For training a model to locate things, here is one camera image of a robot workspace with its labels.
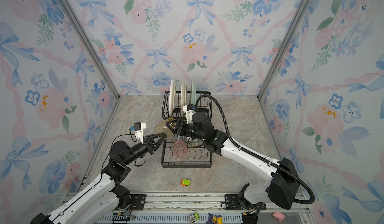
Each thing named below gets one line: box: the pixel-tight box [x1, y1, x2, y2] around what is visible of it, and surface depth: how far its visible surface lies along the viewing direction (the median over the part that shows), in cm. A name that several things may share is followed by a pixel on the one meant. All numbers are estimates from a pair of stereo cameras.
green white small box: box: [188, 211, 200, 223], surface depth 69 cm
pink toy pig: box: [272, 211, 285, 222], surface depth 70 cm
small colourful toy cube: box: [180, 178, 191, 186], surface depth 80 cm
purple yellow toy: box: [206, 213, 223, 224], surface depth 69 cm
